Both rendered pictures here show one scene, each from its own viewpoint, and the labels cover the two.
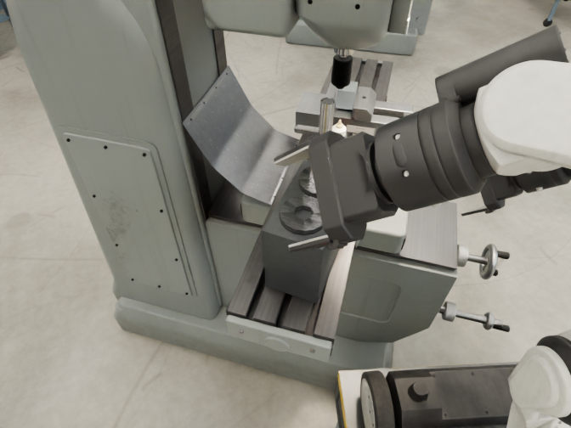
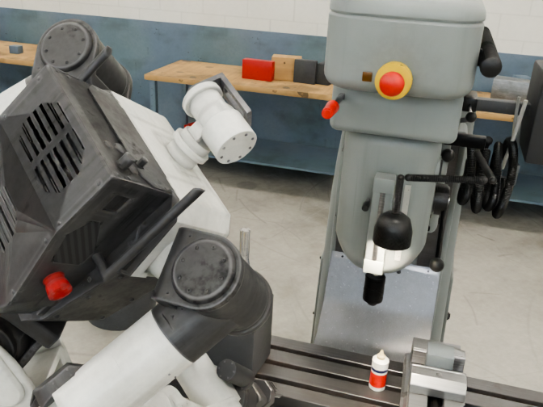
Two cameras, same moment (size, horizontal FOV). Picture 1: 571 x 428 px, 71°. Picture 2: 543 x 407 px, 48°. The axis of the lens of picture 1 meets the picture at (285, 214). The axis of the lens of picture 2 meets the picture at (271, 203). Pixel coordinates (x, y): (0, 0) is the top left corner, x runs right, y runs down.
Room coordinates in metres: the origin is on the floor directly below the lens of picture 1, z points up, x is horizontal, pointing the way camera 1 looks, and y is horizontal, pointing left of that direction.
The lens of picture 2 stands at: (0.63, -1.36, 1.96)
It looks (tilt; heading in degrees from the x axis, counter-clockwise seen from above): 23 degrees down; 89
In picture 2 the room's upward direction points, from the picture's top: 3 degrees clockwise
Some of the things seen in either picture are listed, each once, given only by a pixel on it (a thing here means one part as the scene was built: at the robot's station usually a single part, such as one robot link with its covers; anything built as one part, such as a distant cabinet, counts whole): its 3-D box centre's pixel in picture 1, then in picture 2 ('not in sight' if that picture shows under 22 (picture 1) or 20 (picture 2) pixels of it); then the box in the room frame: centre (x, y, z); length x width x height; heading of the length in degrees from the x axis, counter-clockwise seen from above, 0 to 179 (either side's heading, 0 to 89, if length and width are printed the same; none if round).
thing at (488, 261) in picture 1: (476, 259); not in sight; (0.77, -0.62, 0.66); 0.16 x 0.12 x 0.12; 74
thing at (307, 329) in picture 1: (335, 158); (381, 400); (0.96, -0.15, 0.92); 1.24 x 0.23 x 0.08; 164
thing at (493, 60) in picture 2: not in sight; (484, 47); (1.05, -0.14, 1.79); 0.45 x 0.04 x 0.04; 74
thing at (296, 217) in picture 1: (310, 228); (223, 323); (0.55, -0.05, 1.06); 0.22 x 0.12 x 0.20; 158
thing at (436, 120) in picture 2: not in sight; (401, 94); (0.92, -0.09, 1.68); 0.34 x 0.24 x 0.10; 74
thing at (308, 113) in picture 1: (354, 112); (435, 387); (1.06, -0.21, 1.01); 0.35 x 0.15 x 0.11; 75
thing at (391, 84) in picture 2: not in sight; (392, 83); (0.84, -0.38, 1.76); 0.04 x 0.03 x 0.04; 164
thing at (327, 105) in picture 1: (325, 128); (244, 250); (0.60, -0.07, 1.28); 0.03 x 0.03 x 0.11
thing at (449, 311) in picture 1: (474, 318); not in sight; (0.62, -0.61, 0.54); 0.22 x 0.06 x 0.06; 74
